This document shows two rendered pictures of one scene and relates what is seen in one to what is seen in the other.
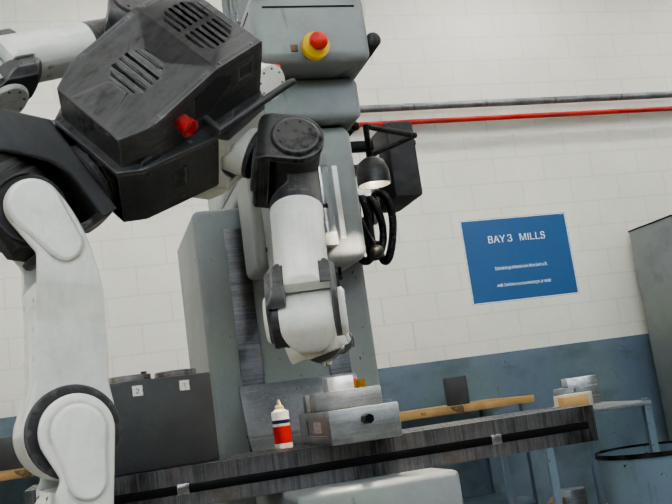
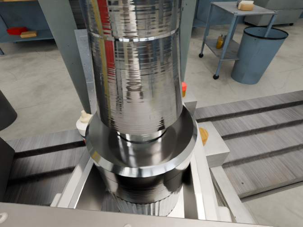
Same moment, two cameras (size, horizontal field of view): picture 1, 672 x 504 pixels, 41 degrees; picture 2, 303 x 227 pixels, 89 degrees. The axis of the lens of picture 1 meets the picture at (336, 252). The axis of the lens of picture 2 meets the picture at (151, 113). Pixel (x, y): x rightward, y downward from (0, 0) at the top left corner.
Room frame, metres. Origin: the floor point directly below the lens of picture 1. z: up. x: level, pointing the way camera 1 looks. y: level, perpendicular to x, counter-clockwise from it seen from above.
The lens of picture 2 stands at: (1.87, 0.04, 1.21)
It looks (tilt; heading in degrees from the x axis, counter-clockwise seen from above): 43 degrees down; 4
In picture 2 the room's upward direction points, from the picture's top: 1 degrees counter-clockwise
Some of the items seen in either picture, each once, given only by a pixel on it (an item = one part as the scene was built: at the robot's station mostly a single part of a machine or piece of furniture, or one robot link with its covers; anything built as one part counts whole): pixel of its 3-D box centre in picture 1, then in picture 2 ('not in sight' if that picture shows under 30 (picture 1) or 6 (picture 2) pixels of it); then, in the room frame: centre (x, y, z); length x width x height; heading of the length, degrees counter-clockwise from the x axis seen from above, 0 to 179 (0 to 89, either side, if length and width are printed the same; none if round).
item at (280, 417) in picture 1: (281, 423); (91, 131); (2.06, 0.18, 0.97); 0.04 x 0.04 x 0.11
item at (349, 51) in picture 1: (289, 67); not in sight; (2.07, 0.05, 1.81); 0.47 x 0.26 x 0.16; 16
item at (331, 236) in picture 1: (321, 201); not in sight; (1.95, 0.02, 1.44); 0.04 x 0.04 x 0.21; 16
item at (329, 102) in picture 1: (294, 123); not in sight; (2.09, 0.06, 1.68); 0.34 x 0.24 x 0.10; 16
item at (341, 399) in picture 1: (345, 398); (170, 150); (2.00, 0.02, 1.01); 0.15 x 0.06 x 0.04; 104
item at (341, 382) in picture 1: (338, 390); not in sight; (2.06, 0.04, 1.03); 0.06 x 0.05 x 0.06; 104
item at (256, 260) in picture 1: (293, 221); not in sight; (2.24, 0.10, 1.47); 0.24 x 0.19 x 0.26; 106
